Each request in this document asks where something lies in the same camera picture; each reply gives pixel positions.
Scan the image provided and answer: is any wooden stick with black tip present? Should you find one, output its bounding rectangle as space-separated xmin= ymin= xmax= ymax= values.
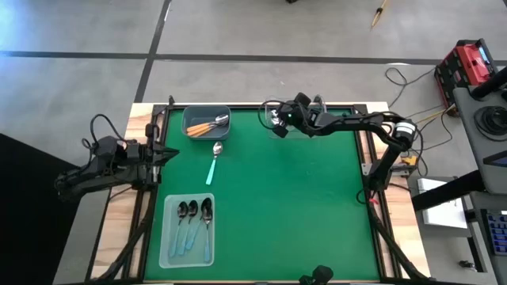
xmin=370 ymin=0 xmax=388 ymax=29

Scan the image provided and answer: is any frosted white plastic bin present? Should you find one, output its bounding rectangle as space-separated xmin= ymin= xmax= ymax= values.
xmin=158 ymin=192 xmax=216 ymax=269

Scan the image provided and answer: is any black bar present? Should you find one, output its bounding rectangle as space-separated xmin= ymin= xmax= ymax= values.
xmin=410 ymin=169 xmax=487 ymax=213

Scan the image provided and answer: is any yellow floor cable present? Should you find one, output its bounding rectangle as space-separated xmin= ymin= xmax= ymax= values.
xmin=394 ymin=103 xmax=459 ymax=138

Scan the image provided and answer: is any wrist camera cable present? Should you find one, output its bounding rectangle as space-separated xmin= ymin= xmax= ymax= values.
xmin=257 ymin=100 xmax=287 ymax=130
xmin=81 ymin=113 xmax=128 ymax=152

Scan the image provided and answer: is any dark tablet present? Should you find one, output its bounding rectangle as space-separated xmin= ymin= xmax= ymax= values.
xmin=482 ymin=150 xmax=507 ymax=169

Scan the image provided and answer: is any clear plastic bin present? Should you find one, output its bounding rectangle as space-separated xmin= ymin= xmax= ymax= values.
xmin=264 ymin=94 xmax=328 ymax=140

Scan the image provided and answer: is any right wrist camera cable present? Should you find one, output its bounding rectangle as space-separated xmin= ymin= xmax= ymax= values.
xmin=257 ymin=100 xmax=287 ymax=130

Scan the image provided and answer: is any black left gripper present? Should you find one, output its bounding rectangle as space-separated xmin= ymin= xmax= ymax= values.
xmin=126 ymin=123 xmax=180 ymax=186

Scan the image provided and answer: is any black table frame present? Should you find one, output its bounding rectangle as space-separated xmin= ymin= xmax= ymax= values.
xmin=134 ymin=94 xmax=391 ymax=285

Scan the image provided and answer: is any yellow and black plug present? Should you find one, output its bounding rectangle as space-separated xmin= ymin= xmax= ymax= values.
xmin=398 ymin=154 xmax=420 ymax=175

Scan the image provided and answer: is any gray cart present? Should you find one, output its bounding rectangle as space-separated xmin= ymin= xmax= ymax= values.
xmin=452 ymin=65 xmax=507 ymax=195

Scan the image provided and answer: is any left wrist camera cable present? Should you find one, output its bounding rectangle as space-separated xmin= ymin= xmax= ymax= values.
xmin=81 ymin=113 xmax=128 ymax=152

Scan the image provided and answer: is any coiled black cable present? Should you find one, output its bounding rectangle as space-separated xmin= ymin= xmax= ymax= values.
xmin=474 ymin=105 xmax=507 ymax=143

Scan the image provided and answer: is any green table mat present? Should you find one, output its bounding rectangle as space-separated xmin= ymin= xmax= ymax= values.
xmin=143 ymin=107 xmax=381 ymax=282

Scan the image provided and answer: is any red and black tool case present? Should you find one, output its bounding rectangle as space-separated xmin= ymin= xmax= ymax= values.
xmin=433 ymin=38 xmax=499 ymax=110

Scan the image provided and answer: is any black floor mat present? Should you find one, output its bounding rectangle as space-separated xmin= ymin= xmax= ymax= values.
xmin=0 ymin=132 xmax=90 ymax=285

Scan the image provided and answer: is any black floor cable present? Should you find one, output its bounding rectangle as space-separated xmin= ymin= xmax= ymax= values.
xmin=384 ymin=66 xmax=437 ymax=110

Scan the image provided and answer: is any black tube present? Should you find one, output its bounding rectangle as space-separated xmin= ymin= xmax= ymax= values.
xmin=470 ymin=66 xmax=507 ymax=101

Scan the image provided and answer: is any gray-blue plastic bin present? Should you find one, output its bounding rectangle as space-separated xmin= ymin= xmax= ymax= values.
xmin=181 ymin=104 xmax=232 ymax=142

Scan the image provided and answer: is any black diagonal frame strut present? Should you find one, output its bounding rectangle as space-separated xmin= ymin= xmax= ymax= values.
xmin=368 ymin=205 xmax=431 ymax=283
xmin=90 ymin=197 xmax=154 ymax=283

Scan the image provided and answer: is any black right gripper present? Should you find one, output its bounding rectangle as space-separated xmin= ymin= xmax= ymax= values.
xmin=272 ymin=92 xmax=322 ymax=139

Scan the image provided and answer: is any keypad with blue keys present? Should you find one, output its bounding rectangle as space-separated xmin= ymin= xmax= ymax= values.
xmin=481 ymin=208 xmax=507 ymax=257

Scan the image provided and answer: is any white box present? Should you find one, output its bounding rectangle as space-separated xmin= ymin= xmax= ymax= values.
xmin=416 ymin=177 xmax=469 ymax=230

